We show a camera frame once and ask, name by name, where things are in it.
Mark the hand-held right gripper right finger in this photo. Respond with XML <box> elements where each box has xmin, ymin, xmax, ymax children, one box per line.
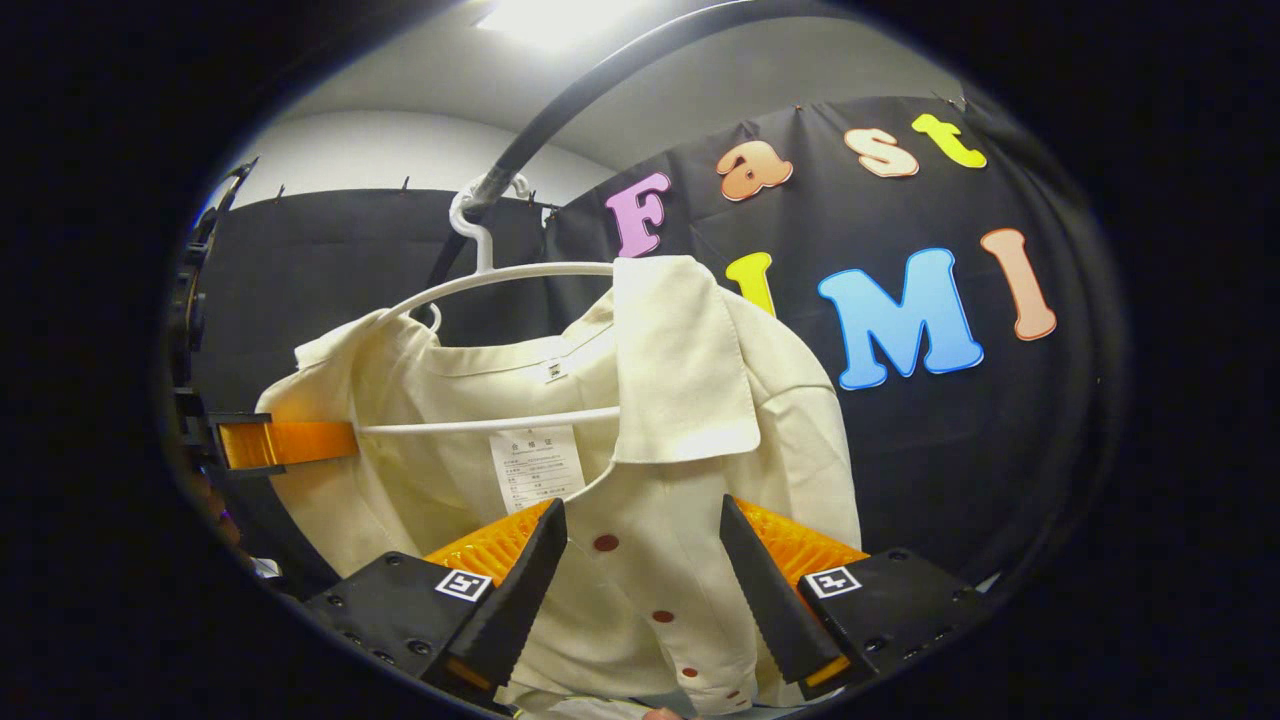
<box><xmin>720</xmin><ymin>494</ymin><xmax>993</xmax><ymax>701</ymax></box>

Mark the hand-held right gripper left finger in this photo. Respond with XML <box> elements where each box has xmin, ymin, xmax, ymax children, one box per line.
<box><xmin>303</xmin><ymin>498</ymin><xmax>568</xmax><ymax>713</ymax></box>

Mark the cream button shirt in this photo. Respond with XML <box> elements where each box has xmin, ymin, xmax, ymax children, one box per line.
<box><xmin>255</xmin><ymin>255</ymin><xmax>863</xmax><ymax>720</ymax></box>

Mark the large white clothes hanger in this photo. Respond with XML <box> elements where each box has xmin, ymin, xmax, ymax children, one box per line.
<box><xmin>355</xmin><ymin>172</ymin><xmax>623</xmax><ymax>436</ymax></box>

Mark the black clothes rack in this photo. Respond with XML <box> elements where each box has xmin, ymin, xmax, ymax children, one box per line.
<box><xmin>425</xmin><ymin>0</ymin><xmax>791</xmax><ymax>291</ymax></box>

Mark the black backdrop cloth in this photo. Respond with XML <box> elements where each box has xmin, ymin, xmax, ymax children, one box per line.
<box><xmin>190</xmin><ymin>95</ymin><xmax>1121</xmax><ymax>601</ymax></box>

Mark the large ceiling light panel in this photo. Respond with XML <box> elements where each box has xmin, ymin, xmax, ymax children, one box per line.
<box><xmin>475</xmin><ymin>0</ymin><xmax>651</xmax><ymax>51</ymax></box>

